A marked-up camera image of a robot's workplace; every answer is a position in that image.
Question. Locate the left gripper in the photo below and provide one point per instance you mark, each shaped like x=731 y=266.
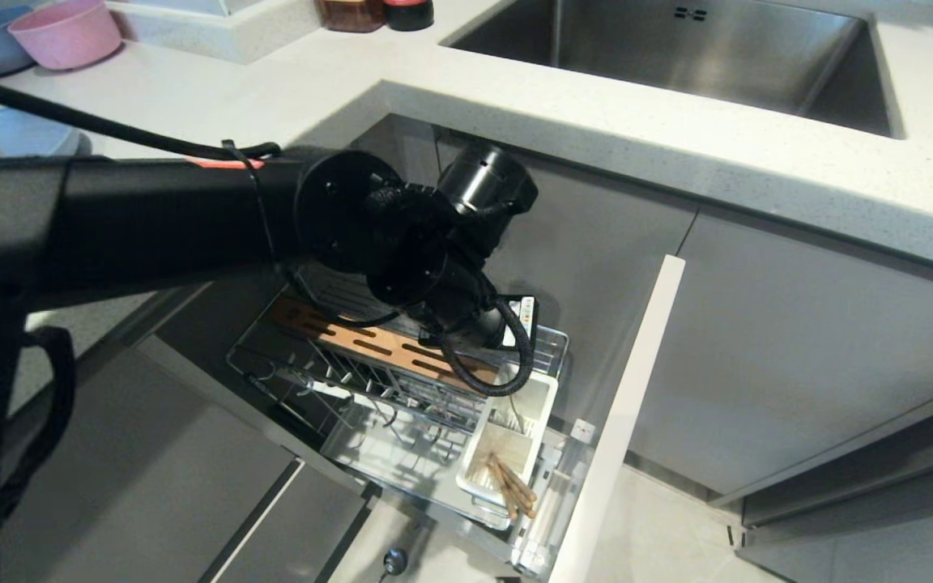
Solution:
x=470 y=320

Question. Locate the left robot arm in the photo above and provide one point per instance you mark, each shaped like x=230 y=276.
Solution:
x=151 y=219

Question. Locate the wooden slotted knife holder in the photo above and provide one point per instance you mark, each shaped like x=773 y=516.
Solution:
x=377 y=348

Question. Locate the white utensil holder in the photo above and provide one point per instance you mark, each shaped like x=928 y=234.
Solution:
x=507 y=441

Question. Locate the grey cabinet door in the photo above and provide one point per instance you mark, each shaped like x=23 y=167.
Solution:
x=798 y=356
x=596 y=283

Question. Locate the clear drip tray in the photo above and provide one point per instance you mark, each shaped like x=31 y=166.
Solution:
x=402 y=465

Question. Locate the wooden chopstick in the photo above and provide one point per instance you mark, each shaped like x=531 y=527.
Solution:
x=503 y=490
x=515 y=483
x=521 y=498

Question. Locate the white drawer front panel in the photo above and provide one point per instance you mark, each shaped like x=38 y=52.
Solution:
x=620 y=429

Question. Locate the round black floor object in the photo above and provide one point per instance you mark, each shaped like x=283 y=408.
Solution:
x=395 y=561

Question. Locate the black jar with red band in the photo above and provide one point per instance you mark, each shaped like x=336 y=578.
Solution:
x=410 y=12

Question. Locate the brown jar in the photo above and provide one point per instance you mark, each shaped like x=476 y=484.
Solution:
x=351 y=14

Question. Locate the stainless steel sink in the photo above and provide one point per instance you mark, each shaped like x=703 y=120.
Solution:
x=677 y=57

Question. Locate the grey cabinet drawer front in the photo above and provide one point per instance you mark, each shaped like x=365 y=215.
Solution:
x=142 y=486
x=871 y=502

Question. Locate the white stone tray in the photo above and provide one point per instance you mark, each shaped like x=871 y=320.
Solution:
x=215 y=28

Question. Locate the pink bowl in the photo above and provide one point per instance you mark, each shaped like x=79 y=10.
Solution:
x=70 y=32

